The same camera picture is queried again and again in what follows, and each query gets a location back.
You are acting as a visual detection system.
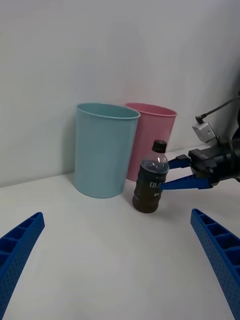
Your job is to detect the dark drink bottle black cap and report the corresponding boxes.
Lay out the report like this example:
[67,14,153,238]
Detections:
[131,139,170,215]

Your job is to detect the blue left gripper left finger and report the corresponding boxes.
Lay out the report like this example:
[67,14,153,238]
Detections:
[0,211,46,320]

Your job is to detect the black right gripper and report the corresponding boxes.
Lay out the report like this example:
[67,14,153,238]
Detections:
[159,145,236,191]

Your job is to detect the pale blue plastic bin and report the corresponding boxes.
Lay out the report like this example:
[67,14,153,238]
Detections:
[73,102,141,200]

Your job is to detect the pink plastic bin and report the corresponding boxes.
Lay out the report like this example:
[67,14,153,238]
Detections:
[124,102,178,182]

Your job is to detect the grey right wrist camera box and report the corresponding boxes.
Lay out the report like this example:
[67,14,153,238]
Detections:
[191,121,217,145]

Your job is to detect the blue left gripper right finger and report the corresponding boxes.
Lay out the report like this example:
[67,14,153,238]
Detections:
[190,208,240,320]

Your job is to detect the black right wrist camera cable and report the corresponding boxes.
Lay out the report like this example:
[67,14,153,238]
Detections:
[194,96,240,123]

